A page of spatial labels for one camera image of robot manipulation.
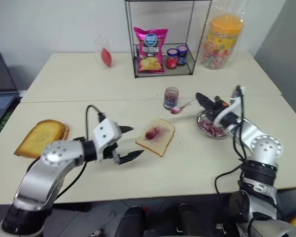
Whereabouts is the dark rounded shape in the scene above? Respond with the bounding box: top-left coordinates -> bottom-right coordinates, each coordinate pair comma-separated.
115,205 -> 146,237
178,203 -> 203,237

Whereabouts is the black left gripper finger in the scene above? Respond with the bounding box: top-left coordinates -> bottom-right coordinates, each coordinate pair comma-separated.
117,125 -> 135,135
118,149 -> 145,165

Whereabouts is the white bread slice jam stain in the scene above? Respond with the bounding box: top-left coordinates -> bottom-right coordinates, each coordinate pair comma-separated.
135,118 -> 176,158

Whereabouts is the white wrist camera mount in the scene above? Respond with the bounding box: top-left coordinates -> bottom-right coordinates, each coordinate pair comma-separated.
213,85 -> 245,127
92,118 -> 123,164

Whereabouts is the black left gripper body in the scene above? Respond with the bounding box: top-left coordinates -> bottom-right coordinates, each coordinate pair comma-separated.
101,142 -> 122,165

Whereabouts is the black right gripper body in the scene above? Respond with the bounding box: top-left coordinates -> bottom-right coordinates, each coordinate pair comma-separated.
211,96 -> 243,125

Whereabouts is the pink potato chips bag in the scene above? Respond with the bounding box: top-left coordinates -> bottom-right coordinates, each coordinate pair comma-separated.
134,27 -> 169,74

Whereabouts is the grey open laptop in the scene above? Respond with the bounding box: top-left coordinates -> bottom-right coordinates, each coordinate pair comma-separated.
0,51 -> 22,128

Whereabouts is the open jam jar blue label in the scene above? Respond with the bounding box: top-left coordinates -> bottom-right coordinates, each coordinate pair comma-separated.
163,86 -> 180,110

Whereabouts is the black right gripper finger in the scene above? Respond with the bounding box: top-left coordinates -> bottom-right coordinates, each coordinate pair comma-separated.
199,102 -> 219,119
195,92 -> 217,109

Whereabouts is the candy jar orange lid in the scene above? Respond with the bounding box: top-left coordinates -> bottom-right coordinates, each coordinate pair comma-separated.
200,14 -> 244,71

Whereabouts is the red lid jar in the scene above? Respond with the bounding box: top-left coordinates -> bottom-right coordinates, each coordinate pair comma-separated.
166,48 -> 179,69

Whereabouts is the black wire shelf rack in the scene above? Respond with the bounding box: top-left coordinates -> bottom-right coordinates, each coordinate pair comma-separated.
124,0 -> 213,79

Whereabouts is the red oval object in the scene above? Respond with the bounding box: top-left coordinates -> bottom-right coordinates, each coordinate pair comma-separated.
101,47 -> 113,68

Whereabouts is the golden toasted bread slice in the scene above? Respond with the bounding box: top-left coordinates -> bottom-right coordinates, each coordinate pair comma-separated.
13,119 -> 68,159

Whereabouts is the metal spoon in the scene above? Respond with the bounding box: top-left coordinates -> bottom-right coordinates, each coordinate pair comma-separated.
170,98 -> 198,116

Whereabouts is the black green patterned mat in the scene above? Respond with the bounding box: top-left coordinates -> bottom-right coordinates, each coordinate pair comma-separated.
0,108 -> 15,132

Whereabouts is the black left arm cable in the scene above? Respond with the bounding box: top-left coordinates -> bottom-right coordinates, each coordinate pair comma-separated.
26,104 -> 107,198

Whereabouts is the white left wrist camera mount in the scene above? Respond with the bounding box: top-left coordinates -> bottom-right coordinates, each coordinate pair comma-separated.
92,118 -> 123,164

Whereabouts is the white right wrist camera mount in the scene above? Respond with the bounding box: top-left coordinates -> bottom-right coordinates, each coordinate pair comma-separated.
213,85 -> 245,127

